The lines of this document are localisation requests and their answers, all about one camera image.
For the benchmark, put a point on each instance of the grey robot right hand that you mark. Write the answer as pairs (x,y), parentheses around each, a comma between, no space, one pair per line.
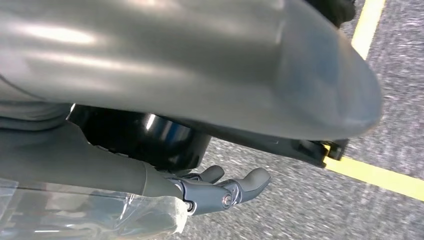
(165,49)

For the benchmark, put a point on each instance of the yellow floor tape marking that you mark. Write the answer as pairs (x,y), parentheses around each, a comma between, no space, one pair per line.
(381,177)

